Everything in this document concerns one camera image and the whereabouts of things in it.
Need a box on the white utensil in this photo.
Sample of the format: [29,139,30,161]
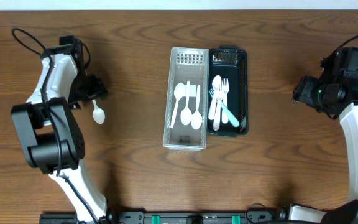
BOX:
[92,99,106,124]

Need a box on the white spoon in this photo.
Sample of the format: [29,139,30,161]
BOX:
[180,81,192,126]
[170,83,185,128]
[208,75,222,120]

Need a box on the pale green plastic fork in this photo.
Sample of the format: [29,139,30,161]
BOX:
[209,88,240,131]

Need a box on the white plastic fork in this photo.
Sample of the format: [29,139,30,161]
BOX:
[222,78,229,124]

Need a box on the pink plastic fork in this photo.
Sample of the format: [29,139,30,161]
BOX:
[213,84,224,131]

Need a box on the white spoon hidden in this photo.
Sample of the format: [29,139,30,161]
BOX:
[191,85,202,130]

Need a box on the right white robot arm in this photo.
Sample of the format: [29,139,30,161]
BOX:
[280,76,358,223]

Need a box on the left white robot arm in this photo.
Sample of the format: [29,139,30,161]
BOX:
[11,53,108,223]

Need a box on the black plastic basket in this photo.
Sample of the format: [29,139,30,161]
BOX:
[208,47,249,137]

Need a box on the clear plastic basket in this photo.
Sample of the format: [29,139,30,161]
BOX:
[163,47,209,151]

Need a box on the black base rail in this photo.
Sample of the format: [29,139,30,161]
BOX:
[39,204,291,224]

